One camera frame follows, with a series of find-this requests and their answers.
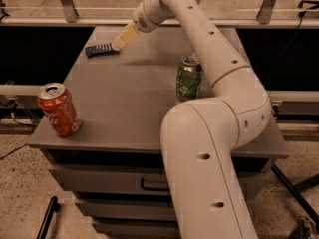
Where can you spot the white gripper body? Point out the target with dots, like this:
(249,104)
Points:
(145,20)

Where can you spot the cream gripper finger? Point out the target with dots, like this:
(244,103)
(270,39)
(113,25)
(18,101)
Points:
(128,34)

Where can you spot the dark blue rxbar wrapper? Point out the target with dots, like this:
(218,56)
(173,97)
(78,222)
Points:
(100,50)

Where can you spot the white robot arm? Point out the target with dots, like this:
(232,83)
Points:
(197,137)

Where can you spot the green soda can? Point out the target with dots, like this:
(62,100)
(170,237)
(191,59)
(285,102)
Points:
(188,78)

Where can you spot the red coke can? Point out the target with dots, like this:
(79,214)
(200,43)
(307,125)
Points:
(55,100)

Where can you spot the grey drawer cabinet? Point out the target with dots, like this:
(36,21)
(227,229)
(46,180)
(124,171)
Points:
(122,101)

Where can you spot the black bar on floor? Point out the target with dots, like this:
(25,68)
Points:
(53,207)

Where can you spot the black stand leg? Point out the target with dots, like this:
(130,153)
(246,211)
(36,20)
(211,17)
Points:
(296,195)

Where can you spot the metal railing frame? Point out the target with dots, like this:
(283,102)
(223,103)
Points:
(239,13)

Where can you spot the black drawer handle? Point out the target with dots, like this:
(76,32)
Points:
(153,186)

